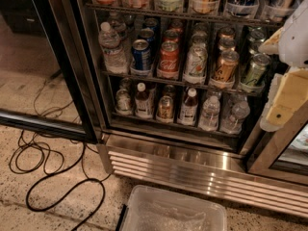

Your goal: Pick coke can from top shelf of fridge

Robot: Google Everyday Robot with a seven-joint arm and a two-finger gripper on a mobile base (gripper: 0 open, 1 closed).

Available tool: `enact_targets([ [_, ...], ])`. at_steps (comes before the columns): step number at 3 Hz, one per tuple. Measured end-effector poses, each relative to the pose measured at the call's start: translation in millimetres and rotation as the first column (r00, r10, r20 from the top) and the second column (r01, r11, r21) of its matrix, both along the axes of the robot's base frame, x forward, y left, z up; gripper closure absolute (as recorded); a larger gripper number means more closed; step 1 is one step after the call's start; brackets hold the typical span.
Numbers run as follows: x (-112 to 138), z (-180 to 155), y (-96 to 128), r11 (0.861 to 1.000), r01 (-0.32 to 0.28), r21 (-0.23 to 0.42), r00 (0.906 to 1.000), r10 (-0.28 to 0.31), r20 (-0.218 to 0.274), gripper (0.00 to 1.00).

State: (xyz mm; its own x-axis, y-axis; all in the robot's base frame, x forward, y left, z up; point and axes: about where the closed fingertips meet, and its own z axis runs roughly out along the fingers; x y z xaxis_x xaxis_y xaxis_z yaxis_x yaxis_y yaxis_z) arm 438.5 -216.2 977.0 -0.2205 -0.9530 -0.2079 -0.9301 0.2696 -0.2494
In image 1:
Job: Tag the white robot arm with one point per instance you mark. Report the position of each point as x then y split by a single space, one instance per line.
288 91

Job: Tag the gold can middle shelf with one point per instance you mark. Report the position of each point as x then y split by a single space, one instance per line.
223 75

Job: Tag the striped can top shelf right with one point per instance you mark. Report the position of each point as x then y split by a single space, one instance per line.
277 10

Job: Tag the blue pepsi can top shelf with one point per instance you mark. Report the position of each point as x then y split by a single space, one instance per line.
241 8

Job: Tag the blue pepsi can shelf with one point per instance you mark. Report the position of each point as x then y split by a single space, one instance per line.
141 65
241 8

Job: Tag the white green can middle shelf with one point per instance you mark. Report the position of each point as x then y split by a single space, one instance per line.
195 66

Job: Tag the clear water bottle bottom shelf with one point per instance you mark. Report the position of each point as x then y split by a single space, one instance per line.
208 120

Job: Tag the clear water bottle shelf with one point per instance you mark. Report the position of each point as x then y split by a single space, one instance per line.
208 120
112 49

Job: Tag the red coke can middle shelf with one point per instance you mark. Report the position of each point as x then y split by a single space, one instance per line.
169 60

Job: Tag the stainless steel fridge grille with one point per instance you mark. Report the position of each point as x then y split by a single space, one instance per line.
215 175

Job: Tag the blue pepsi can middle shelf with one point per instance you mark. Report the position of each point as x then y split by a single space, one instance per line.
141 65

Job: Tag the clear water bottle middle shelf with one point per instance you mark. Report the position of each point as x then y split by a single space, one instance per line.
112 49

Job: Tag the open glass fridge door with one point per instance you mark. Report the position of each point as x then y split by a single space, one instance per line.
45 78

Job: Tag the clear water bottle bottom right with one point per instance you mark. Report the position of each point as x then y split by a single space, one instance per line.
233 121

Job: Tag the red drink bottle white cap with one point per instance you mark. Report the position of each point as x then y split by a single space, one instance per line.
187 113

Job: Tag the white capped juice bottle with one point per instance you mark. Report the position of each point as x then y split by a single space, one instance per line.
143 102

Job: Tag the clear plastic bin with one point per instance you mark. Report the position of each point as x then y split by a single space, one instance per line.
152 209

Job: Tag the top wire fridge shelf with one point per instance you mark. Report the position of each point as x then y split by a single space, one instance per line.
188 16

